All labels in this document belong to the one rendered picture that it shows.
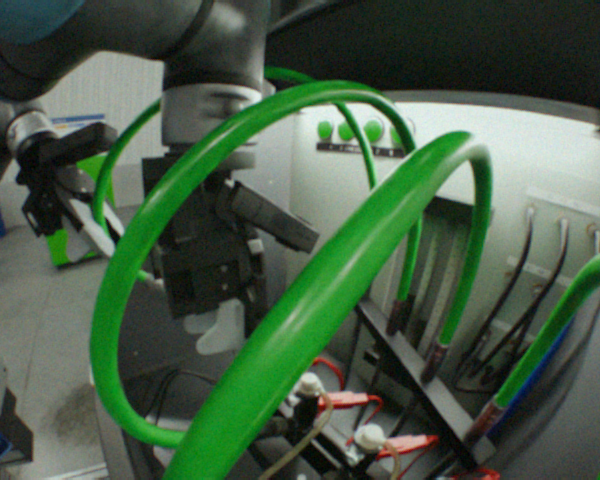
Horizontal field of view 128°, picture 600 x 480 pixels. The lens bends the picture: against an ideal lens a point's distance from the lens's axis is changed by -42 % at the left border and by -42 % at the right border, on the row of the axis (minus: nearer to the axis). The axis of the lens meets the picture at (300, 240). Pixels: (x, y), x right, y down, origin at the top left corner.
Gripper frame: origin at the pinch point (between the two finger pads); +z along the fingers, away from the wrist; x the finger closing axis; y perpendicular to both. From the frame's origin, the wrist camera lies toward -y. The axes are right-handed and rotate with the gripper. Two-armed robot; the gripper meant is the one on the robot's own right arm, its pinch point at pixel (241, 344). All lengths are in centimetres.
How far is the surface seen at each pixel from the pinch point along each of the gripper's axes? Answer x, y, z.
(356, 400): 11.6, -6.9, 3.8
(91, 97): -651, 54, -149
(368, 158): -0.7, -19.5, -19.8
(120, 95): -649, -14, -150
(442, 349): 16.4, -14.1, -2.5
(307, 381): 8.2, -2.5, 0.1
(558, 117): 21.5, -27.8, -29.2
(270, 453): 6.8, 1.1, 15.1
